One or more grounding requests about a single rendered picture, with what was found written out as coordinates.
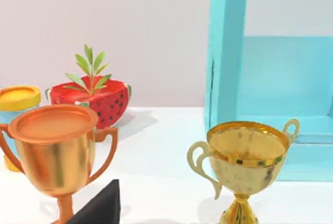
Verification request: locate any gold trophy cup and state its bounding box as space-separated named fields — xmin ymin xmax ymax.
xmin=186 ymin=118 xmax=301 ymax=224

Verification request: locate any light blue rack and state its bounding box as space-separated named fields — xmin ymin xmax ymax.
xmin=202 ymin=0 xmax=333 ymax=183

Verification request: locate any watermelon plant pot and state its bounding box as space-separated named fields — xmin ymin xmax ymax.
xmin=44 ymin=43 xmax=132 ymax=143

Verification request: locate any blue and yellow cup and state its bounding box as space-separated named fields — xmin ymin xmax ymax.
xmin=0 ymin=85 xmax=42 ymax=172

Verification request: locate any copper trophy cup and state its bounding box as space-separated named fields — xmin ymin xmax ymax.
xmin=0 ymin=104 xmax=118 ymax=224

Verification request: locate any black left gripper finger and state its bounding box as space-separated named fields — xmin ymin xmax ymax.
xmin=64 ymin=179 xmax=120 ymax=224

